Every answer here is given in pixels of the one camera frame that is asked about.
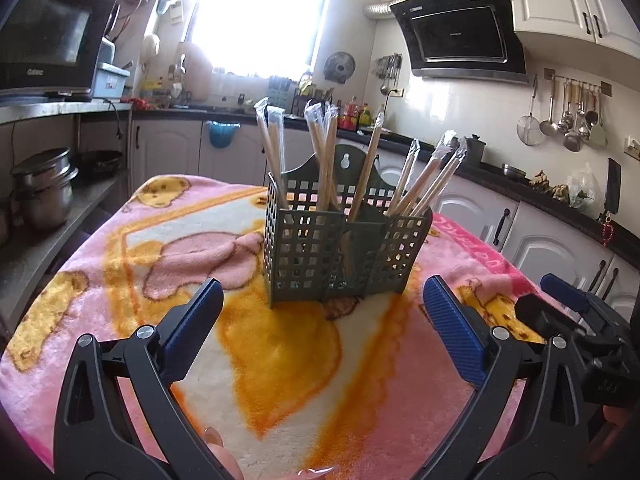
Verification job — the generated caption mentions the white wall cabinets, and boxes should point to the white wall cabinets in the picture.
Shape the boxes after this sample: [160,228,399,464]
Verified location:
[505,0,640,61]

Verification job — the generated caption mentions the small steel pot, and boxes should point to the small steel pot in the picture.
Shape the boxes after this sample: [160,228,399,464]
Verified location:
[10,147,73,181]

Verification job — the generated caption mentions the clear plastic bag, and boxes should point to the clear plastic bag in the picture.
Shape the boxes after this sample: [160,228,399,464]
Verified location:
[567,167,602,211]

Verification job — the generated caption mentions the person's right hand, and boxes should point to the person's right hand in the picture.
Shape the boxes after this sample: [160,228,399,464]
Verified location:
[602,404,640,428]

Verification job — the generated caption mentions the pink printed blanket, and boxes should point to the pink printed blanket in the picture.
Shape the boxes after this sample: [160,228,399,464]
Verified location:
[0,175,576,480]

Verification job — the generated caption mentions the black range hood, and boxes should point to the black range hood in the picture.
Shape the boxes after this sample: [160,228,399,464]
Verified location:
[389,0,530,85]

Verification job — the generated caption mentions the black induction cooktop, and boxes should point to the black induction cooktop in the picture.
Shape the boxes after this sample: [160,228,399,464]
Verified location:
[370,127,416,146]

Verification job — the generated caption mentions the bunch of hanging small utensils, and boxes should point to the bunch of hanging small utensils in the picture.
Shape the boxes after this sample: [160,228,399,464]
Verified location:
[375,52,403,96]

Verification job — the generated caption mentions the wall-mounted plastic holder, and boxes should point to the wall-mounted plastic holder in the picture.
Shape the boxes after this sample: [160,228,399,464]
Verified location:
[157,0,187,25]

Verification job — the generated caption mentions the large steel pot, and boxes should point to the large steel pot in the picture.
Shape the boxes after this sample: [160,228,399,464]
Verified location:
[12,167,80,231]

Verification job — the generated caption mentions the row of hanging steel ladles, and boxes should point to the row of hanging steel ladles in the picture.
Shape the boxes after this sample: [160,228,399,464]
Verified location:
[544,67,613,153]

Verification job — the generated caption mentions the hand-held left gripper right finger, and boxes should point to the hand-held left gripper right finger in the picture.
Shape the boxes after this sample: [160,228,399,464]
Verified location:
[422,275,591,480]

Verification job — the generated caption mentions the kitchen window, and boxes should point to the kitchen window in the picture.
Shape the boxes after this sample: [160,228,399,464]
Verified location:
[190,0,333,78]

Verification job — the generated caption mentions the white base cabinets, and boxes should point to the white base cabinets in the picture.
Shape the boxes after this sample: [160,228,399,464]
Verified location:
[129,110,640,321]

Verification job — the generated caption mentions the small grey wall fan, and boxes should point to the small grey wall fan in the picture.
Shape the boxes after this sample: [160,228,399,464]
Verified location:
[323,51,357,85]

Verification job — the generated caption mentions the set of chopsticks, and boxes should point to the set of chopsticks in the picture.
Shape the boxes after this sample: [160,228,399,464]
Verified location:
[254,97,468,281]

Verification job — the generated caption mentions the aluminium exhaust duct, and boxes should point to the aluminium exhaust duct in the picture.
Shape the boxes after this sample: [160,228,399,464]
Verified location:
[364,0,431,20]

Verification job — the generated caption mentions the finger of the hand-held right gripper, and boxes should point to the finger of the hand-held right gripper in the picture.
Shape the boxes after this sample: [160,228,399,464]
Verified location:
[540,272,606,313]
[515,294,588,346]

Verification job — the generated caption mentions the black countertop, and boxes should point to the black countertop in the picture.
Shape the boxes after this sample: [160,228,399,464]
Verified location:
[132,102,640,266]

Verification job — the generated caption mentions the black rectangular device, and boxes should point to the black rectangular device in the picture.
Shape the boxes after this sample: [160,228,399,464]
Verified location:
[604,157,622,212]

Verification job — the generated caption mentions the black microwave oven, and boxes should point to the black microwave oven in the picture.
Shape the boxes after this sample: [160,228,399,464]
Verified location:
[0,0,118,98]

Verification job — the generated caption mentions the black frying pan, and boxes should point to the black frying pan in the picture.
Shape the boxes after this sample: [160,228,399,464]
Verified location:
[75,149,125,173]

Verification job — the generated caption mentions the person's left hand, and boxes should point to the person's left hand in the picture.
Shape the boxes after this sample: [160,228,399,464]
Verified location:
[202,427,341,480]

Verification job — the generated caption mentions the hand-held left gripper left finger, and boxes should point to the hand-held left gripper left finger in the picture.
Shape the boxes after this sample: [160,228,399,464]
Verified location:
[52,277,224,480]

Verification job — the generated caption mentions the stainless steel shelf rack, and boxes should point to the stainless steel shelf rack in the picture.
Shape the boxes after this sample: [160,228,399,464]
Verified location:
[0,100,133,331]

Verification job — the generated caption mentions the blue hanging bin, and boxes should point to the blue hanging bin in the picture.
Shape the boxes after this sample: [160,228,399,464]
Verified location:
[202,120,241,150]

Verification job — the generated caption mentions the black wire spice rack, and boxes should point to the black wire spice rack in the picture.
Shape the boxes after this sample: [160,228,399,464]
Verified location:
[292,72,341,111]

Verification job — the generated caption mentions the grey-green plastic utensil holder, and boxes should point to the grey-green plastic utensil holder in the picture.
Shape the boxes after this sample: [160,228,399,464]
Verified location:
[263,144,433,303]

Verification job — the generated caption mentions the pile of ginger roots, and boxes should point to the pile of ginger roots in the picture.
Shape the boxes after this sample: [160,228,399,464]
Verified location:
[530,170,571,204]

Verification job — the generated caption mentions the wire mesh skimmer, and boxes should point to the wire mesh skimmer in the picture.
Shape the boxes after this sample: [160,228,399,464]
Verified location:
[516,74,545,147]

